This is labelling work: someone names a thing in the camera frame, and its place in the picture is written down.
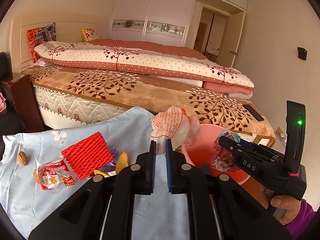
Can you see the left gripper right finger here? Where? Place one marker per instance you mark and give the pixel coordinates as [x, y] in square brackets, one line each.
[171, 166]

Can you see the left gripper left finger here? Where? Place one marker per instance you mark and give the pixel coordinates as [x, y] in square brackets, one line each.
[151, 165]

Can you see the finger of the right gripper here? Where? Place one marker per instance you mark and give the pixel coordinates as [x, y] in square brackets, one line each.
[234, 147]
[252, 146]

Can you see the white orange plastic bag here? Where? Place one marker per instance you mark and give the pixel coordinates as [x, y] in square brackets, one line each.
[175, 125]

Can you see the purple face mask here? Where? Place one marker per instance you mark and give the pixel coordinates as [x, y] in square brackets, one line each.
[115, 154]

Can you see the red foam net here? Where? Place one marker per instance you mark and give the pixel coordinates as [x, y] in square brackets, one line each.
[87, 155]

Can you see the red snack wrapper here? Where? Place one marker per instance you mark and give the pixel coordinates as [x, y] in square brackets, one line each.
[55, 175]

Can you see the floral wrapper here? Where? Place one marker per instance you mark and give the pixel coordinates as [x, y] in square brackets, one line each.
[222, 159]

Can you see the right hand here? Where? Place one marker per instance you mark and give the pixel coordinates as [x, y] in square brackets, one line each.
[288, 203]

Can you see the pink plastic basin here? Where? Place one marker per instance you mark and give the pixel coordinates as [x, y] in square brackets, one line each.
[201, 151]

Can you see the small orange peel piece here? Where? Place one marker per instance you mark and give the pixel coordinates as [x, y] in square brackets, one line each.
[105, 175]

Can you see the white red dotted quilt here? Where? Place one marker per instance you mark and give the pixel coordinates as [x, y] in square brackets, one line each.
[181, 64]

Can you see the bed with brown blanket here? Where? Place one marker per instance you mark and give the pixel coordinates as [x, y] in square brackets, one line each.
[69, 96]

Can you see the walnut near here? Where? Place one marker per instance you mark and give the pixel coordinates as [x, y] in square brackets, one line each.
[36, 176]

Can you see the walnut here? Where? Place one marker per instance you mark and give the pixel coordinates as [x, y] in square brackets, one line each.
[22, 158]
[36, 176]

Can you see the walnut far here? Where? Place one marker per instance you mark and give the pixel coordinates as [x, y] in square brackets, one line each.
[22, 158]

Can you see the white wardrobe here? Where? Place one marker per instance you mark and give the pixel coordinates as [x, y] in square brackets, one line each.
[214, 27]

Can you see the yellow pillow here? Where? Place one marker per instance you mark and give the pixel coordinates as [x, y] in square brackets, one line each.
[89, 34]

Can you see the black leather armchair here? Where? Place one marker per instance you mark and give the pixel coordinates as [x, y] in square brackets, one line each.
[11, 124]

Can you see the dark wood nightstand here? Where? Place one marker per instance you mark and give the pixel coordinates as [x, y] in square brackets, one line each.
[18, 90]

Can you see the pink folded towel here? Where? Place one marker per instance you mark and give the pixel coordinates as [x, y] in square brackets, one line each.
[3, 104]

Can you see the colourful pillow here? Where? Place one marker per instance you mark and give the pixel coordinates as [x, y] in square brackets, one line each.
[39, 35]

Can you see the wall socket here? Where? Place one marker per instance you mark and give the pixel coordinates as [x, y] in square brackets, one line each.
[281, 135]

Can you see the black wall box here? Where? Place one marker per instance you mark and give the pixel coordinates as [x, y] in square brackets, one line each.
[302, 53]

